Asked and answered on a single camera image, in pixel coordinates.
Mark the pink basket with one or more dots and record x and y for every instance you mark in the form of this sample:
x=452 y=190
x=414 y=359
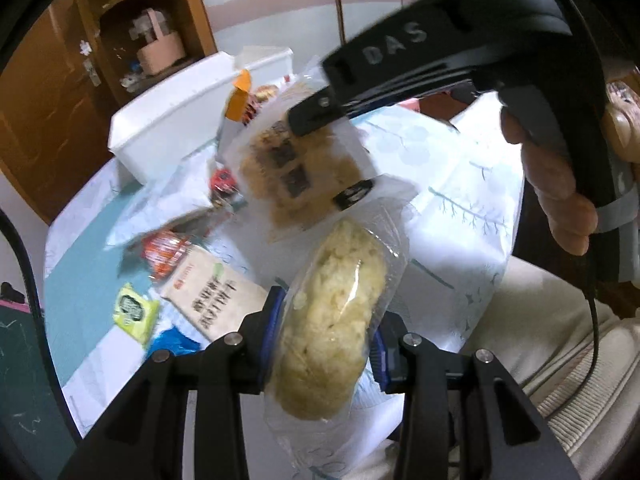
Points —
x=160 y=50

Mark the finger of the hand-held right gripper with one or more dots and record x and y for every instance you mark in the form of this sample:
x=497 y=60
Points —
x=352 y=194
x=312 y=112

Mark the pale sliding wardrobe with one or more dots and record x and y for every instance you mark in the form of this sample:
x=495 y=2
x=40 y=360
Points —
x=300 y=5

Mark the black easel knob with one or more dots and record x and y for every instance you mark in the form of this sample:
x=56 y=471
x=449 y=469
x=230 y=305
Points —
x=11 y=292

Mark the white plastic bin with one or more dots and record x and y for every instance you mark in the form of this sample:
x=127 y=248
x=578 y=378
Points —
x=170 y=115

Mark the green chalkboard with pink frame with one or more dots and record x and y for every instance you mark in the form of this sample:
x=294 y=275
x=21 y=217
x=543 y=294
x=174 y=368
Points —
x=20 y=385

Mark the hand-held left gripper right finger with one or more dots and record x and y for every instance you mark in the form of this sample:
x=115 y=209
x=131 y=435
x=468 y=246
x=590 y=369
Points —
x=379 y=365

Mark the rice cake clear packet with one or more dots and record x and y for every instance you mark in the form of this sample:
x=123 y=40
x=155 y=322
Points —
x=325 y=320

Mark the wooden shelf cabinet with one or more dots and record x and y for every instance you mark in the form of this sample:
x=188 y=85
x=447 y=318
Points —
x=190 y=10

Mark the brown cookie clear packet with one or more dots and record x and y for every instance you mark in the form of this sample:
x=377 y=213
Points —
x=295 y=170

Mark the orange-topped white snack packet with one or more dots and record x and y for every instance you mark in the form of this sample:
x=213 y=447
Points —
x=235 y=105

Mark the person's right hand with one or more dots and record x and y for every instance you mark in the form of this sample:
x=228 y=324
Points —
x=550 y=185

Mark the yellow green snack packet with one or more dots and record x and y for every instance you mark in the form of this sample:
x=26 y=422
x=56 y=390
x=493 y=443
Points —
x=132 y=312

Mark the white packet with black print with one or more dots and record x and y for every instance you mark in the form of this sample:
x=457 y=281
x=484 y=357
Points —
x=215 y=300

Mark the wooden door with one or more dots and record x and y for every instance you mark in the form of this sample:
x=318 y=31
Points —
x=45 y=110

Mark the red orange striped packet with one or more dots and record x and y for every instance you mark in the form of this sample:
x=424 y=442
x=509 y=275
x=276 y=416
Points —
x=165 y=255

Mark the beige knit sweater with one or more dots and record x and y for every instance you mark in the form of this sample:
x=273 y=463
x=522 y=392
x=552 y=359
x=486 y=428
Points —
x=575 y=435

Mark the flat red white snack packet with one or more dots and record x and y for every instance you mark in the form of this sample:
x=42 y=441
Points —
x=264 y=96

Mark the blue snack packet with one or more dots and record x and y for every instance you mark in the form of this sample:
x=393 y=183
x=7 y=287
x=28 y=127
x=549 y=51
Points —
x=172 y=344

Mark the small red snack packet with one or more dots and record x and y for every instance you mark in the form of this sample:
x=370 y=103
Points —
x=225 y=184

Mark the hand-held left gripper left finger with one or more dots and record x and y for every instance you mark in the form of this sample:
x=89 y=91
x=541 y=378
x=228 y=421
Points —
x=272 y=320

